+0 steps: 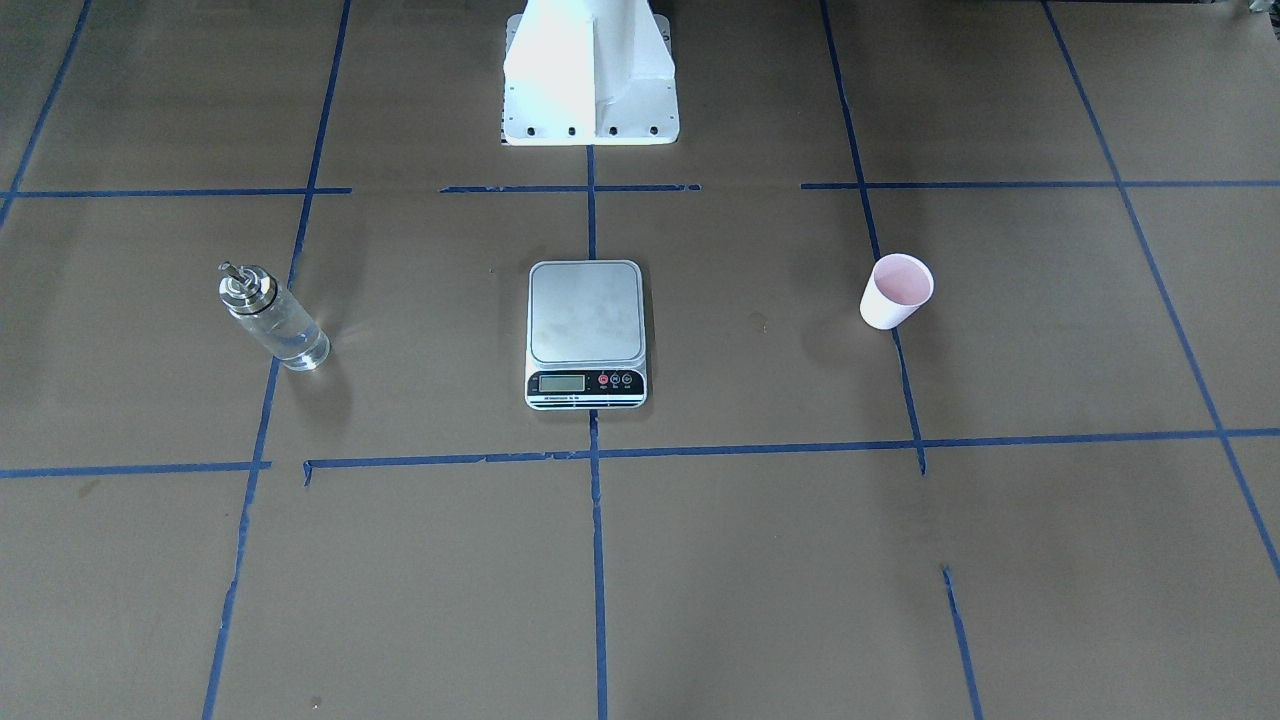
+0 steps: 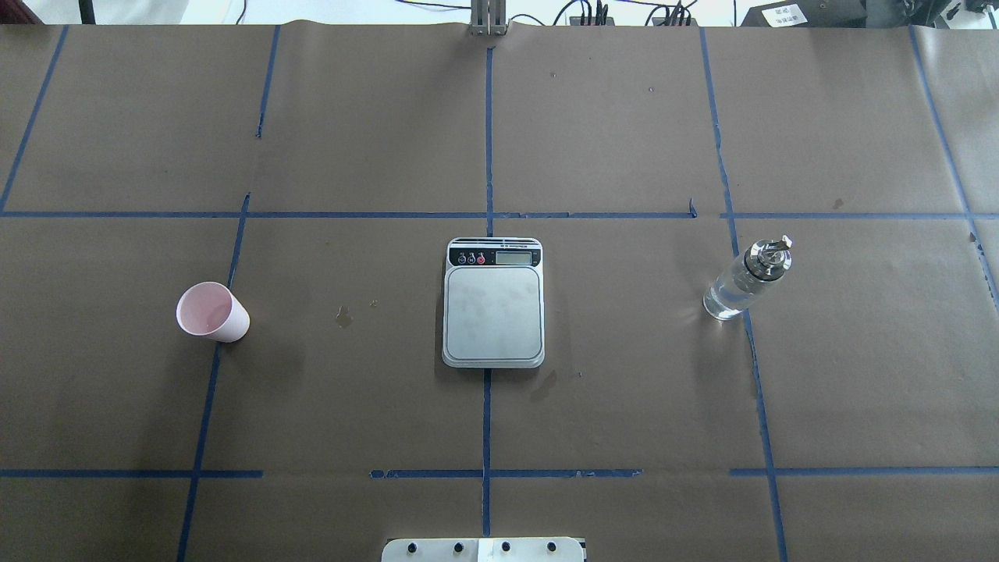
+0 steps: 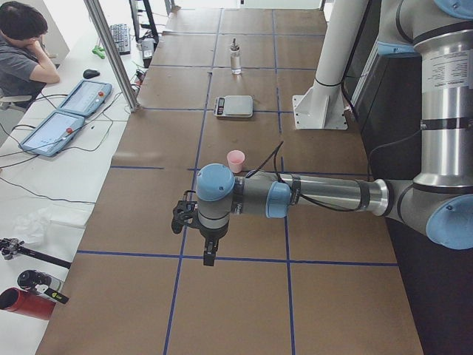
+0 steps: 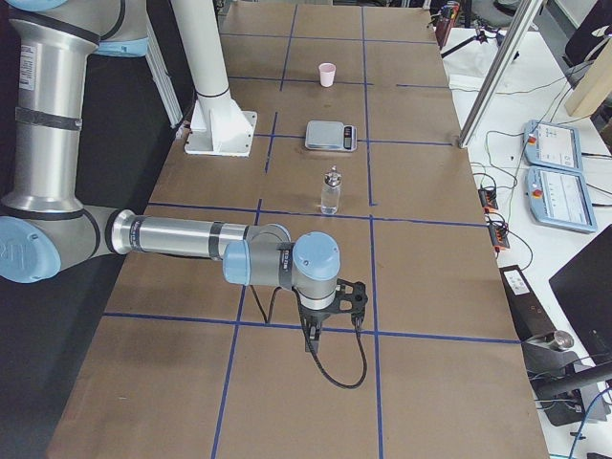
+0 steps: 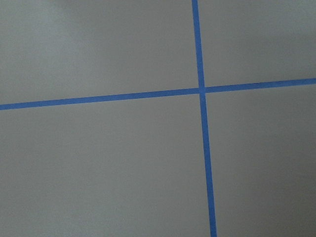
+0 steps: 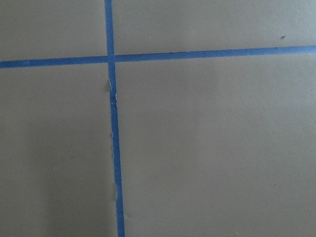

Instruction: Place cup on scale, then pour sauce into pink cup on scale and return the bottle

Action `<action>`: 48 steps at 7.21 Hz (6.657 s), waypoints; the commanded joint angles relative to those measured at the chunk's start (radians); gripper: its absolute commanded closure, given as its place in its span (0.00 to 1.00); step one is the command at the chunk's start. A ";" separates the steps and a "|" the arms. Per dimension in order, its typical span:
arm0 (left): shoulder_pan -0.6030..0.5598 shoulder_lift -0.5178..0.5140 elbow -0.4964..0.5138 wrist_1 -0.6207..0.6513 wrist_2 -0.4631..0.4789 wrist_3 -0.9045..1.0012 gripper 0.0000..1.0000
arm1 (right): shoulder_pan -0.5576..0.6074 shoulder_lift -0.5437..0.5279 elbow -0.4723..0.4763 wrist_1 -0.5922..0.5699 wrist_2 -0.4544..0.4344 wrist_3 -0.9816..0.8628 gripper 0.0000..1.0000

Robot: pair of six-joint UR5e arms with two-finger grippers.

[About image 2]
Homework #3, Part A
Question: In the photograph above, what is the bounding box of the clear glass sauce bottle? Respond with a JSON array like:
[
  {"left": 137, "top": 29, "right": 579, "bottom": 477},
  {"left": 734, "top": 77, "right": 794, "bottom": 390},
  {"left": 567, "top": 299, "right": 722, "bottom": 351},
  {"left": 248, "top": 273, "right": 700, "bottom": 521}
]
[{"left": 702, "top": 235, "right": 793, "bottom": 321}]

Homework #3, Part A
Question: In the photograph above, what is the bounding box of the aluminium frame post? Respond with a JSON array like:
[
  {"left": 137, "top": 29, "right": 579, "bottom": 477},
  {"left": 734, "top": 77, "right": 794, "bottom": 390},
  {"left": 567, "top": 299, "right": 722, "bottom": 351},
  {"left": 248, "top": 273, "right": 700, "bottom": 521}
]
[{"left": 470, "top": 0, "right": 509, "bottom": 37}]

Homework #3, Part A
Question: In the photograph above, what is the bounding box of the black electronics box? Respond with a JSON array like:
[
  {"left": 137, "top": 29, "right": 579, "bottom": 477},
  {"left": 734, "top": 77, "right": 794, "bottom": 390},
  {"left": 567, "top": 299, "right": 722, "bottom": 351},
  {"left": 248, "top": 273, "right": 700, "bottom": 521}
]
[{"left": 738, "top": 1, "right": 867, "bottom": 28}]

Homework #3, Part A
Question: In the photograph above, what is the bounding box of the black power strip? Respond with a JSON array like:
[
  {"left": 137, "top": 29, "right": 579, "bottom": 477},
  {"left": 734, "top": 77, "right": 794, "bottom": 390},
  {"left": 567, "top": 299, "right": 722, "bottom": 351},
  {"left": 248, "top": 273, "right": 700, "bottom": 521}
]
[{"left": 589, "top": 1, "right": 699, "bottom": 27}]

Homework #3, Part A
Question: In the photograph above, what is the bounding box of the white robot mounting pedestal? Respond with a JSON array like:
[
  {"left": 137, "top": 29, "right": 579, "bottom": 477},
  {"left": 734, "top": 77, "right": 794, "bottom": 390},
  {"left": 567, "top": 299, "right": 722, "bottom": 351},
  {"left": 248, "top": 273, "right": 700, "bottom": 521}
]
[{"left": 381, "top": 536, "right": 588, "bottom": 561}]

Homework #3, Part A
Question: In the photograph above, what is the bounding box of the white digital kitchen scale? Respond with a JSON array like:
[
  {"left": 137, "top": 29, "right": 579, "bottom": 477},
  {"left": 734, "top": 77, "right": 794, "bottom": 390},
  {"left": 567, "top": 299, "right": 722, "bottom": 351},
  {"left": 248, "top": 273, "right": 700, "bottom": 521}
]
[{"left": 440, "top": 237, "right": 546, "bottom": 369}]

